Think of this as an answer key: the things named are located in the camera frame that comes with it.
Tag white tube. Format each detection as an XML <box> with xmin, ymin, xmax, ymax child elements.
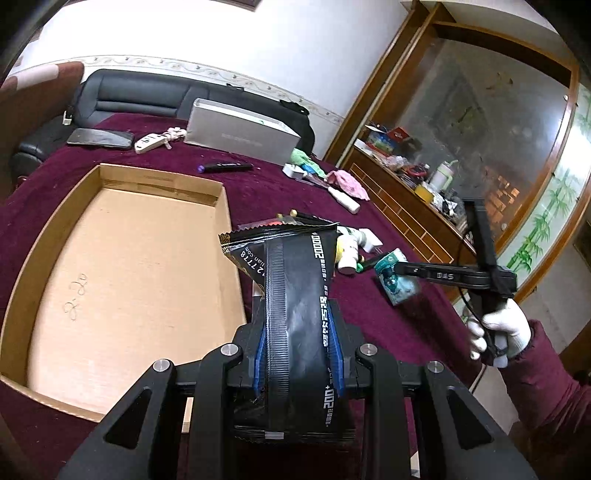
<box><xmin>328</xmin><ymin>187</ymin><xmax>361</xmax><ymax>215</ymax></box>

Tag pink cloth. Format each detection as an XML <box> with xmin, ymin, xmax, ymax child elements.
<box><xmin>325</xmin><ymin>170</ymin><xmax>370</xmax><ymax>201</ymax></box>

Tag black smartphone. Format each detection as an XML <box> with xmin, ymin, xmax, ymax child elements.
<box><xmin>66</xmin><ymin>128</ymin><xmax>134</xmax><ymax>150</ymax></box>

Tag grey rectangular box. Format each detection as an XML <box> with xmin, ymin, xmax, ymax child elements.
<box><xmin>184</xmin><ymin>98</ymin><xmax>301</xmax><ymax>165</ymax></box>

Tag green cloth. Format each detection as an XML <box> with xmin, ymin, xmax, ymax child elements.
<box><xmin>290</xmin><ymin>148</ymin><xmax>327</xmax><ymax>179</ymax></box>

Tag white thermos mug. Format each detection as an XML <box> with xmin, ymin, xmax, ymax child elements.
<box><xmin>429</xmin><ymin>160</ymin><xmax>458</xmax><ymax>193</ymax></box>

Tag white medicine bottle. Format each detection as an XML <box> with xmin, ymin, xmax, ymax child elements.
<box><xmin>335</xmin><ymin>226</ymin><xmax>363</xmax><ymax>276</ymax></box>

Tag black snack packet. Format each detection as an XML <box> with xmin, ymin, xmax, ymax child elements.
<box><xmin>219</xmin><ymin>216</ymin><xmax>355</xmax><ymax>444</ymax></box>

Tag cardboard box tray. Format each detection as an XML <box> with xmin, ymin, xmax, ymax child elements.
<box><xmin>1</xmin><ymin>164</ymin><xmax>245</xmax><ymax>422</ymax></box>

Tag purple-capped black marker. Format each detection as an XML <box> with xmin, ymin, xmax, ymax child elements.
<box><xmin>197</xmin><ymin>162</ymin><xmax>253</xmax><ymax>174</ymax></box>

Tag white gloved right hand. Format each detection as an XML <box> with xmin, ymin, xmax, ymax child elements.
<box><xmin>466</xmin><ymin>299</ymin><xmax>533</xmax><ymax>368</ymax></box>

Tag small white box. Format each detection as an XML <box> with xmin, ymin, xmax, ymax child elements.
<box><xmin>283</xmin><ymin>163</ymin><xmax>307</xmax><ymax>181</ymax></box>

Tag maroon bed blanket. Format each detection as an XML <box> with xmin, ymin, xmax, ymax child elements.
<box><xmin>1</xmin><ymin>142</ymin><xmax>480</xmax><ymax>479</ymax></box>

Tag maroon sleeve right forearm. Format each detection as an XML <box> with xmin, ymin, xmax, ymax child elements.
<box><xmin>502</xmin><ymin>320</ymin><xmax>590</xmax><ymax>479</ymax></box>

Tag teal cartoon tissue pack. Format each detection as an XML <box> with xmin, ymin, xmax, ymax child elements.
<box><xmin>374</xmin><ymin>248</ymin><xmax>420</xmax><ymax>306</ymax></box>

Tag wooden cabinet shelf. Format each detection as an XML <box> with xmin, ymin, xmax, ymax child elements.
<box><xmin>342</xmin><ymin>147</ymin><xmax>476</xmax><ymax>265</ymax></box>

